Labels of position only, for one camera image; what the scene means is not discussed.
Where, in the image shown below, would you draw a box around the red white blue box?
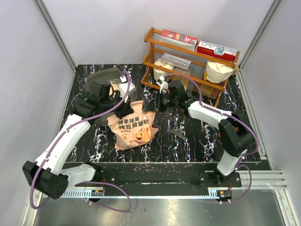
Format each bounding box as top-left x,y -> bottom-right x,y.
197,40 -> 238,62

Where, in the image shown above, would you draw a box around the tan cardboard box on shelf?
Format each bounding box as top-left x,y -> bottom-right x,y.
178,76 -> 190,91

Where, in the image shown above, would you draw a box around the grey plastic litter box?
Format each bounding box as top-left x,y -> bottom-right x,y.
84,68 -> 122,127

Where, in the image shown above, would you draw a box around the white crumpled bag left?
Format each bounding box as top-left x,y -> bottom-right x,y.
153,59 -> 176,81

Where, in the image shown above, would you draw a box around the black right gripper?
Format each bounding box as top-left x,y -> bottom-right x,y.
143,91 -> 178,113

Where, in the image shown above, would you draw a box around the beige cat litter pellets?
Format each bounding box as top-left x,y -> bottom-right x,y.
110,80 -> 122,90

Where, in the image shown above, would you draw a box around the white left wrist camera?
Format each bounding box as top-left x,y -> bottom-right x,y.
118,76 -> 136,101

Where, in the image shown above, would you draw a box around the aluminium rail frame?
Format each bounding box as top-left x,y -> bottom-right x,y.
23,150 -> 301,226

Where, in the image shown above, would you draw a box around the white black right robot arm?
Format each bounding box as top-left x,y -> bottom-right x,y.
144,80 -> 258,186

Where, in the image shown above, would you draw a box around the pink cat litter bag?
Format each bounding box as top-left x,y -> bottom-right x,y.
107,100 -> 158,150

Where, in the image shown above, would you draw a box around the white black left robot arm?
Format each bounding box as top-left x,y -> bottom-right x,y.
22,80 -> 134,200

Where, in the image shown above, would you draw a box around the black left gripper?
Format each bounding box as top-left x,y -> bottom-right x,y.
101,89 -> 134,119

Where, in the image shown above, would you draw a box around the silver grey flat box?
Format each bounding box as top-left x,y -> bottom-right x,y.
161,53 -> 191,70

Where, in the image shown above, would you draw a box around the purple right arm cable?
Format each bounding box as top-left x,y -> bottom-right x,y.
163,73 -> 260,204

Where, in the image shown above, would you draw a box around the black bag clip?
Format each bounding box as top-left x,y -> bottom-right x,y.
170,128 -> 187,140

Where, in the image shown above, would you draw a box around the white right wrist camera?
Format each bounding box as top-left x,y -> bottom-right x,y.
156,76 -> 168,94

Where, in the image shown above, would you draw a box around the white paper bag right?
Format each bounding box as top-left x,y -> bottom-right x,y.
204,61 -> 234,83

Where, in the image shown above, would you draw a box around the orange wooden shelf rack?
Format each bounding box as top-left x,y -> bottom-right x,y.
141,27 -> 241,108

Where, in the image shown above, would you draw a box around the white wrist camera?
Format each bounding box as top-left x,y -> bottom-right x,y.
156,76 -> 168,94
118,76 -> 136,101

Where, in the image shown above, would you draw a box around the red white toothpaste box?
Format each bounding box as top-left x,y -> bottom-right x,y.
159,29 -> 198,51

